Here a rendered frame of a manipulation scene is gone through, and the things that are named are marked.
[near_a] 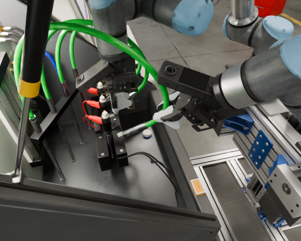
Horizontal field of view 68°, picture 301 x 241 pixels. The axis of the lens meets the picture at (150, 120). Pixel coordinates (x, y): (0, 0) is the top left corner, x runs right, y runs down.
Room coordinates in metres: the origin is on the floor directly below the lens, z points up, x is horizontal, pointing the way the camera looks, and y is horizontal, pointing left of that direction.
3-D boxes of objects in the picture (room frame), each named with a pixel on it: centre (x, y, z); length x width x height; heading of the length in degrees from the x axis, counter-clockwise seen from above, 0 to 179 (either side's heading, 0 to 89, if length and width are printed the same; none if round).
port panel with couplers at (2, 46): (0.68, 0.46, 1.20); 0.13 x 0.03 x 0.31; 15
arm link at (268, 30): (0.88, -0.49, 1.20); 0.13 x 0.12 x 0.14; 42
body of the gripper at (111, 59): (0.52, 0.09, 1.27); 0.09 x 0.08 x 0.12; 105
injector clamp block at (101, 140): (0.63, 0.17, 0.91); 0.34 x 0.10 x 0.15; 15
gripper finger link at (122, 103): (0.51, 0.08, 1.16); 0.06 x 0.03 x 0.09; 105
